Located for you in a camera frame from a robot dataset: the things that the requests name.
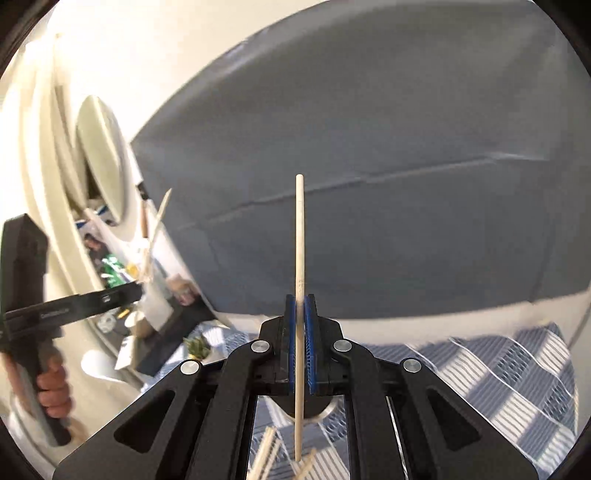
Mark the grey backdrop cloth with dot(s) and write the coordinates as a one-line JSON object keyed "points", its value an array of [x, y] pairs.
{"points": [[445, 148]]}

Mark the black side shelf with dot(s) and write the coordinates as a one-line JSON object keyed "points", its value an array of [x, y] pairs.
{"points": [[153, 352]]}

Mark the wooden chopstick five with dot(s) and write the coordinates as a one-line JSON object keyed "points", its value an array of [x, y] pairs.
{"points": [[299, 295]]}

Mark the person left hand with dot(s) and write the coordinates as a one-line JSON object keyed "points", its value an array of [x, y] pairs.
{"points": [[54, 391]]}

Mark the oval wall mirror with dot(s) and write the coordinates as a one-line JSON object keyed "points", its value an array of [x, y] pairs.
{"points": [[104, 151]]}

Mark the wooden chopstick six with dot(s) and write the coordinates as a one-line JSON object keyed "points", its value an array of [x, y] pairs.
{"points": [[306, 465]]}

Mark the black cylindrical utensil holder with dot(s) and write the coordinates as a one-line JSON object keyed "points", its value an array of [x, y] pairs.
{"points": [[316, 408]]}

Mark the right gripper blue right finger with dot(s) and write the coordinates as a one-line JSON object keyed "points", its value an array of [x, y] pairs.
{"points": [[403, 421]]}

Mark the white box on shelf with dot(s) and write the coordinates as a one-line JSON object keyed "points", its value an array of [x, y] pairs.
{"points": [[154, 303]]}

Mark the wooden chopstick two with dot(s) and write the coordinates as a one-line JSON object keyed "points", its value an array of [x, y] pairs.
{"points": [[146, 275]]}

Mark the wooden chopstick three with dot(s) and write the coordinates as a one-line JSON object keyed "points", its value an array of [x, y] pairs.
{"points": [[265, 456]]}

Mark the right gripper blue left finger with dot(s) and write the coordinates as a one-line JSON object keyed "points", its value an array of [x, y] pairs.
{"points": [[197, 421]]}

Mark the blue white patterned tablecloth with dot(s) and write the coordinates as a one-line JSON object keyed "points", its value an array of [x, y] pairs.
{"points": [[522, 385]]}

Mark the small potted succulent plant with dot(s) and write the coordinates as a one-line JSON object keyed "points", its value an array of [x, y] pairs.
{"points": [[197, 348]]}

